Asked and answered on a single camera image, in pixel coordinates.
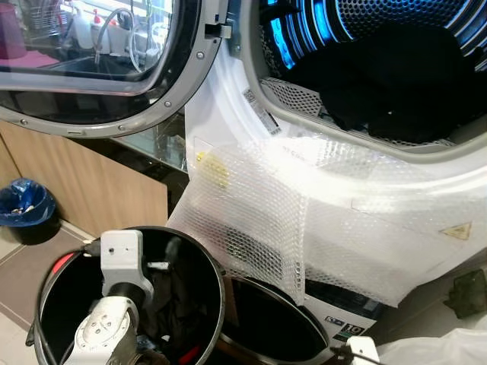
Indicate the brown cloth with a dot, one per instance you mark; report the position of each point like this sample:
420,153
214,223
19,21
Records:
148,357

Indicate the white washing machine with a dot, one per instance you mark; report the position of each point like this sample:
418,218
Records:
221,91

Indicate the clear bubble wrap sheet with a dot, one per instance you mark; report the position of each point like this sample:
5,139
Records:
251,213

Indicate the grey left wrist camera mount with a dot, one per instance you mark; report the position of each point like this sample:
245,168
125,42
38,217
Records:
122,255

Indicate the yellow rectangular sticker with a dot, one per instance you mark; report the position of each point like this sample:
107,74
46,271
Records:
214,171

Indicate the white plastic sheet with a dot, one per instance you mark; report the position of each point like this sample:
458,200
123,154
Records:
441,350

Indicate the black round laundry bucket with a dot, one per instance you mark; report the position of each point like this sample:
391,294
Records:
204,293

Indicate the wooden cabinet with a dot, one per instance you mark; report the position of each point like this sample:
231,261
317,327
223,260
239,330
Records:
91,182

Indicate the bin with blue bag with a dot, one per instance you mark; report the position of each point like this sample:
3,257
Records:
27,205

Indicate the dark green power adapter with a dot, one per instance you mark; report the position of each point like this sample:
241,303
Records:
466,295

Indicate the round glass washer door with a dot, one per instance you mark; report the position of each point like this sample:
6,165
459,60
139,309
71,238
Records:
91,97

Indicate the black clothes pile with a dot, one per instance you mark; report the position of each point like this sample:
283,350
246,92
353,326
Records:
388,84

